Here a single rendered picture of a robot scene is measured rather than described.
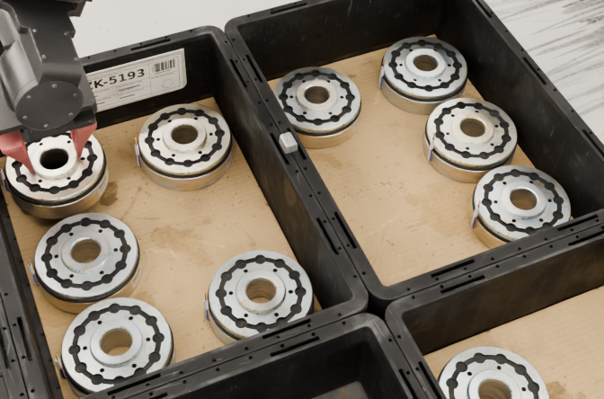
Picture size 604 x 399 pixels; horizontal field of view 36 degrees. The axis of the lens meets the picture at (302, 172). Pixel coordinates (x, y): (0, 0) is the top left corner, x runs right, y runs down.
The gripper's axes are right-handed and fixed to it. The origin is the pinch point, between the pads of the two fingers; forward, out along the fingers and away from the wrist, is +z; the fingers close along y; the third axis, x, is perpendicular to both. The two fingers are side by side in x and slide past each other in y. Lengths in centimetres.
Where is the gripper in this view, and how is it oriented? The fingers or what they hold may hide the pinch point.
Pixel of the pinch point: (53, 155)
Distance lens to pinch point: 100.6
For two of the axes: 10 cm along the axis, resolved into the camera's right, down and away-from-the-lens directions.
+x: -4.0, -7.3, 5.6
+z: -0.3, 6.2, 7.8
